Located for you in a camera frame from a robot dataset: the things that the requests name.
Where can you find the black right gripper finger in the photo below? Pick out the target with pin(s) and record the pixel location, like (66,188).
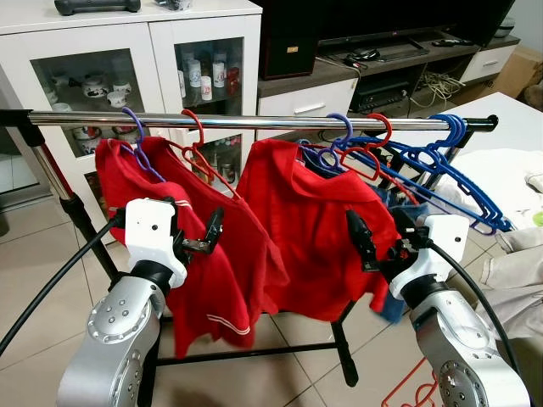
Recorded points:
(361,239)
(405,227)

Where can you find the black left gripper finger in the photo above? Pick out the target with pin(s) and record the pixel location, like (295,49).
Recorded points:
(173,205)
(215,227)

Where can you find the red plastic hanger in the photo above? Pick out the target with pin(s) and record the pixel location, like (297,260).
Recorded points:
(200,127)
(389,129)
(386,394)

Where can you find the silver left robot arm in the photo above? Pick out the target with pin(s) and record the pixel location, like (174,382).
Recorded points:
(119,331)

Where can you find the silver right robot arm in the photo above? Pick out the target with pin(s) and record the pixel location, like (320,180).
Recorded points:
(462,348)

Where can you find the red hooded shirt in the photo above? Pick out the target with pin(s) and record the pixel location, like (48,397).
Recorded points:
(314,220)

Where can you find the red shirt white sleeve stripes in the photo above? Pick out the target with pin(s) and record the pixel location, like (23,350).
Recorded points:
(114,182)

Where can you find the green cloth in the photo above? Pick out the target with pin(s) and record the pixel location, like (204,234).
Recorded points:
(538,219)

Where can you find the brown white television bench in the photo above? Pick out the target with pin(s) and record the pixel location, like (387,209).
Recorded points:
(297,100)

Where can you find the white glass-door cabinet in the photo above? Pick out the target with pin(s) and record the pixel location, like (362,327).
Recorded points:
(161,51)

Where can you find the brown cardboard box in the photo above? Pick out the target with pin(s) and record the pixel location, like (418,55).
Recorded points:
(519,75)

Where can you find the black loudspeaker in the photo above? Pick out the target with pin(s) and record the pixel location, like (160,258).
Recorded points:
(288,38)

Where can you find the black television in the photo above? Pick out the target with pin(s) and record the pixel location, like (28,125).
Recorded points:
(407,17)

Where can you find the black game controller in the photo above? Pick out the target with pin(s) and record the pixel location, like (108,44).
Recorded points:
(97,6)

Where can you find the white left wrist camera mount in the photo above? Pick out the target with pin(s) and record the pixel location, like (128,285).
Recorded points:
(151,233)

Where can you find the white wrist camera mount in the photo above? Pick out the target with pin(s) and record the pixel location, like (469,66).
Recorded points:
(437,246)
(151,233)

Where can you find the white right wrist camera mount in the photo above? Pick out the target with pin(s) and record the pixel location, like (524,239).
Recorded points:
(437,246)

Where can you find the black clothes rack chrome rail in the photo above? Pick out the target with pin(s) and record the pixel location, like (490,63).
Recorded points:
(254,121)

